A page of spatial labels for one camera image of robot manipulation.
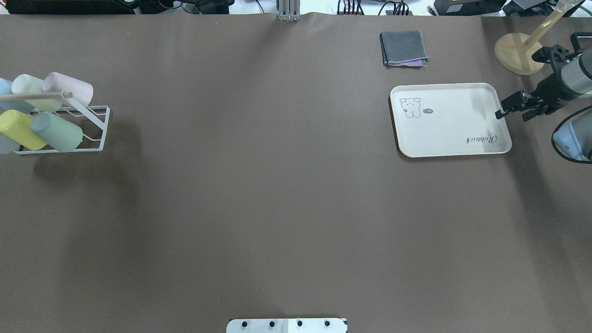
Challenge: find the yellow cup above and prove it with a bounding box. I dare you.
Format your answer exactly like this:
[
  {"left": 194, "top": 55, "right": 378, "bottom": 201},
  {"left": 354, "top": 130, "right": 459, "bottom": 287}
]
[{"left": 0, "top": 110, "right": 47, "bottom": 150}]

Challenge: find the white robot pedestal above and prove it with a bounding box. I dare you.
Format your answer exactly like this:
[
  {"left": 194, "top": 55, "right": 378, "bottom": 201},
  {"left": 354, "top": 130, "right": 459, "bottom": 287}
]
[{"left": 226, "top": 318, "right": 349, "bottom": 333}]

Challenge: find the light blue cup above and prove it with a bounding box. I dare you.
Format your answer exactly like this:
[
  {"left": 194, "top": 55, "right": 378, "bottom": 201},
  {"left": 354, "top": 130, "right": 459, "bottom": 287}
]
[{"left": 0, "top": 78, "right": 36, "bottom": 114}]

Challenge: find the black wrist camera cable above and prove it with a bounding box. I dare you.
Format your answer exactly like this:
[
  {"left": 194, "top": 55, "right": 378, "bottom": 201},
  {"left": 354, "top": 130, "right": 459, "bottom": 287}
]
[{"left": 551, "top": 106, "right": 592, "bottom": 164}]

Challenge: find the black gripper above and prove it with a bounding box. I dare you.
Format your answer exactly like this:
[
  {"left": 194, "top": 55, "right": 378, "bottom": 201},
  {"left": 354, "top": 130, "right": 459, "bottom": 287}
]
[{"left": 495, "top": 74, "right": 568, "bottom": 122}]

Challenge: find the pale cream cup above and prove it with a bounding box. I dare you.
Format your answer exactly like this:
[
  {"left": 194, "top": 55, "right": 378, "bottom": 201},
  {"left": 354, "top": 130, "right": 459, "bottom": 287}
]
[{"left": 12, "top": 74, "right": 63, "bottom": 112}]

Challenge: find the green cup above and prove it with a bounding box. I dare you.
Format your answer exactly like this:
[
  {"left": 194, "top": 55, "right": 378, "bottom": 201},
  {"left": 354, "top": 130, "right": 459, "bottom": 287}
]
[{"left": 30, "top": 111, "right": 83, "bottom": 153}]

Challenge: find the pink cup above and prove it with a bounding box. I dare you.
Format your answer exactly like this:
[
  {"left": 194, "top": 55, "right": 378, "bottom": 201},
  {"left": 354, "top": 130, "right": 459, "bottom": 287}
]
[{"left": 42, "top": 72, "right": 94, "bottom": 107}]

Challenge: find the cream rectangular tray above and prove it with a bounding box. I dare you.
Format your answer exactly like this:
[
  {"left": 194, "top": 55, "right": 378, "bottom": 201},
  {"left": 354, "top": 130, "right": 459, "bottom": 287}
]
[{"left": 389, "top": 83, "right": 512, "bottom": 158}]

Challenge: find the aluminium frame post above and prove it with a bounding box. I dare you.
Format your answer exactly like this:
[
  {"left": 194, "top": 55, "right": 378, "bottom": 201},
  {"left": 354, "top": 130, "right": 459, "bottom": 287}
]
[{"left": 276, "top": 0, "right": 302, "bottom": 22}]

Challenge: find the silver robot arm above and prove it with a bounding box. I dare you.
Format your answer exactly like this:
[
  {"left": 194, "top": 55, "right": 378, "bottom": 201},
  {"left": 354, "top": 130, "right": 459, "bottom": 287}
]
[{"left": 495, "top": 45, "right": 592, "bottom": 164}]

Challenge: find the grey folded cloth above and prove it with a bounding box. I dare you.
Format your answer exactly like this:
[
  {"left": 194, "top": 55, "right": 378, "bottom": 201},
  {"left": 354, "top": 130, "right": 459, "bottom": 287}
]
[{"left": 379, "top": 30, "right": 429, "bottom": 68}]

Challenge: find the wooden cup tree stand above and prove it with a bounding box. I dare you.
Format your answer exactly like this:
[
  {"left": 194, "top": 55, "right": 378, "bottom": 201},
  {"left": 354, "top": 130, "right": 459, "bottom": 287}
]
[{"left": 494, "top": 0, "right": 582, "bottom": 75}]

